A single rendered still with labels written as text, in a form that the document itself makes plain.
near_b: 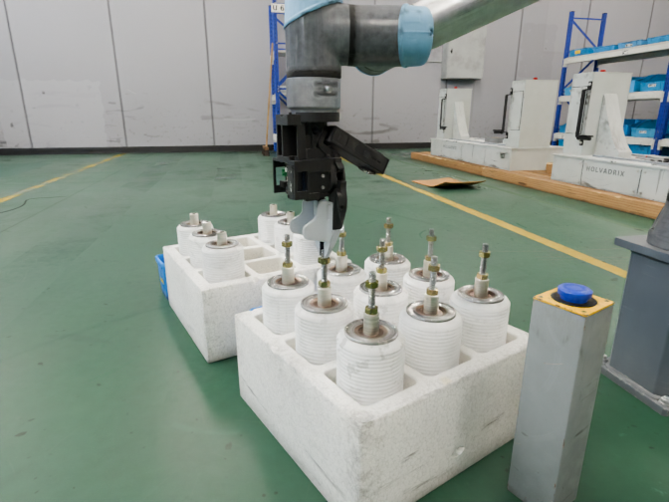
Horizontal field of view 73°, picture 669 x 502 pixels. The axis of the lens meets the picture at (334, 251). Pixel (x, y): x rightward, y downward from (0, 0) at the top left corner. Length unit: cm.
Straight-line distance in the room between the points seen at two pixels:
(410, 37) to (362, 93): 666
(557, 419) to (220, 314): 69
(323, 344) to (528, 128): 361
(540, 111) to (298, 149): 367
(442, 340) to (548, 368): 14
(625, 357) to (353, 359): 67
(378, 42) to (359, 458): 53
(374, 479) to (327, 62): 54
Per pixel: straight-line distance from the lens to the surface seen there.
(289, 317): 80
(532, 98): 417
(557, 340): 65
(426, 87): 764
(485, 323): 77
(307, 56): 63
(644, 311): 108
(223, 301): 104
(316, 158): 64
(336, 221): 66
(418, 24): 65
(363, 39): 63
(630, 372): 113
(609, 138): 354
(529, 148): 418
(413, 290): 84
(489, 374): 75
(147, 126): 711
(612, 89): 366
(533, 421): 72
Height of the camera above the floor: 54
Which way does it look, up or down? 17 degrees down
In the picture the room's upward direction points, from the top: straight up
